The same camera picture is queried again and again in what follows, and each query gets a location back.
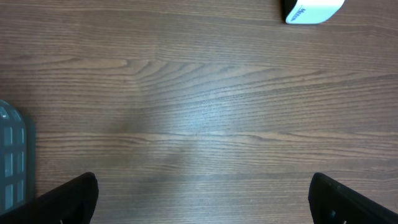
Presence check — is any white barcode scanner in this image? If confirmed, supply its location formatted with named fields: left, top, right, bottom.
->
left=282, top=0, right=345, bottom=25

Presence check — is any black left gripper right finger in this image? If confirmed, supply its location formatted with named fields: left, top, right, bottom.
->
left=308, top=172, right=397, bottom=224

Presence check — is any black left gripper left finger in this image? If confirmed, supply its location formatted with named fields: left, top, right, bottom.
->
left=1, top=172, right=99, bottom=224

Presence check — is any grey plastic mesh basket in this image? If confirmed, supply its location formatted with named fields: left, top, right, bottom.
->
left=1, top=100, right=35, bottom=215

